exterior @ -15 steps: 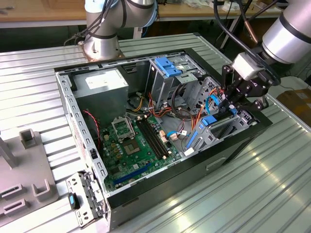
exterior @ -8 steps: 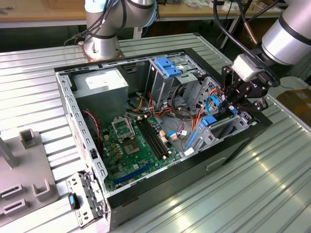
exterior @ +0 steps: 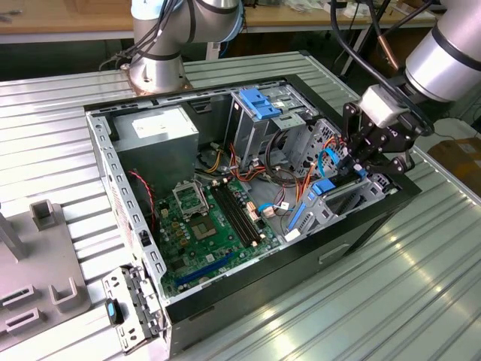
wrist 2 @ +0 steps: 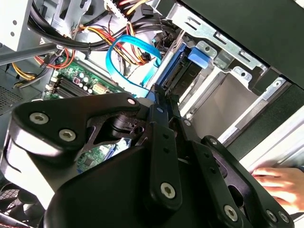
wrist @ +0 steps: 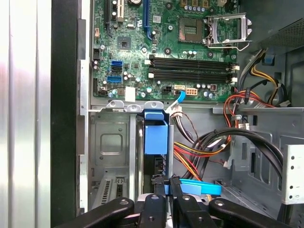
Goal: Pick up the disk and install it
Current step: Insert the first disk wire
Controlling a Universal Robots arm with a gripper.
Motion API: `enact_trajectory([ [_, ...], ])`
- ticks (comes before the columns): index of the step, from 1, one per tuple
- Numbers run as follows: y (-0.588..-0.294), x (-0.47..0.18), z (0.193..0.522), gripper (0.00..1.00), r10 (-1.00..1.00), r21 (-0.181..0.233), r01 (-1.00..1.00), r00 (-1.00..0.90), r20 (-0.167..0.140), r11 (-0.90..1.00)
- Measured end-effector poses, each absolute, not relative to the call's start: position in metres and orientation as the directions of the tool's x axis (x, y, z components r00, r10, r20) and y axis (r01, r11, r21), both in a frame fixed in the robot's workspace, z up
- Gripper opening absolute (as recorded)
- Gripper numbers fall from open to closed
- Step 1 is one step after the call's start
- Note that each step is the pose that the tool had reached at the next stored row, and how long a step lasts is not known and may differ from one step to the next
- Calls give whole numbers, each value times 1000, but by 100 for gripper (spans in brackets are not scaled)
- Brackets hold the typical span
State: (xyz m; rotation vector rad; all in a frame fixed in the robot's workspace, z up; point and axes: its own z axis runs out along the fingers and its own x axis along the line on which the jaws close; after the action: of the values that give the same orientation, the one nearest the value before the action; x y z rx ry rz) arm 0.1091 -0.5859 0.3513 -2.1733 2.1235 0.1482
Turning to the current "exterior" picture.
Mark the silver slot cover bracket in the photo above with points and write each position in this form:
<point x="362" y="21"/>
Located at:
<point x="114" y="284"/>

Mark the green motherboard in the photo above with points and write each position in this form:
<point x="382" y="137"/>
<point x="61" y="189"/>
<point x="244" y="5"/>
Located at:
<point x="221" y="237"/>

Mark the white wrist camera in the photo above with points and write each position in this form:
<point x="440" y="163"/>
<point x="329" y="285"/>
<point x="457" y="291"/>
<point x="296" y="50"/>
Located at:
<point x="379" y="109"/>

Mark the black case clip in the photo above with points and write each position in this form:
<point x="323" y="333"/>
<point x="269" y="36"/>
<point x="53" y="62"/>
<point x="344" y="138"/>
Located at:
<point x="143" y="238"/>

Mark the long wooden desk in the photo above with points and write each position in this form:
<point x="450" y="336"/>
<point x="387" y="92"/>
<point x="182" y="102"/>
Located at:
<point x="56" y="19"/>

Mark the blue black bracket latch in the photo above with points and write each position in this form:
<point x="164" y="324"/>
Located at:
<point x="111" y="311"/>

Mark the brown cardboard box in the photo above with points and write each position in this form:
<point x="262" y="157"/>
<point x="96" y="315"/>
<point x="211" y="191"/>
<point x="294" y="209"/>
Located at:
<point x="462" y="158"/>

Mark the CPU socket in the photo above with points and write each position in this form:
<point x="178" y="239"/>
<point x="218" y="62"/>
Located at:
<point x="201" y="229"/>

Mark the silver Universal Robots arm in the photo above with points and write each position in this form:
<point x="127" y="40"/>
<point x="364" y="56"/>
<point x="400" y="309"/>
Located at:
<point x="161" y="71"/>

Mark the black RAM slot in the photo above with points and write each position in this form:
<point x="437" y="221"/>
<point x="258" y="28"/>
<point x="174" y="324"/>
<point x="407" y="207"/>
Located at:
<point x="236" y="217"/>
<point x="232" y="218"/>
<point x="245" y="214"/>
<point x="241" y="216"/>

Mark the grey metal drive cage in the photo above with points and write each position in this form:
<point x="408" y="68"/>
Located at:
<point x="248" y="131"/>

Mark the black open PC case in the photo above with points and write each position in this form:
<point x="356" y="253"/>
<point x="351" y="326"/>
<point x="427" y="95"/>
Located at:
<point x="270" y="286"/>

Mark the grey metal disk bay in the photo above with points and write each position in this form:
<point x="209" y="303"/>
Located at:
<point x="319" y="214"/>

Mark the grey power supply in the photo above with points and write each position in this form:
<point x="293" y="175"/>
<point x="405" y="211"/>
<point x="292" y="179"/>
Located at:
<point x="158" y="161"/>

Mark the blue expansion slot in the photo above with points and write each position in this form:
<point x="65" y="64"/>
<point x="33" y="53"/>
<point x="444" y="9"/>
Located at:
<point x="204" y="270"/>

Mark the grey parts rack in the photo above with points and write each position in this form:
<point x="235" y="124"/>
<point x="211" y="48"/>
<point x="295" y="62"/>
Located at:
<point x="41" y="259"/>

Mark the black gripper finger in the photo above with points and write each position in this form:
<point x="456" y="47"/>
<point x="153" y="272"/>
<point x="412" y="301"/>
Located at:
<point x="394" y="164"/>
<point x="353" y="128"/>

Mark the blue drive latch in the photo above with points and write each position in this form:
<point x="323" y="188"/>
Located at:
<point x="251" y="98"/>
<point x="268" y="110"/>

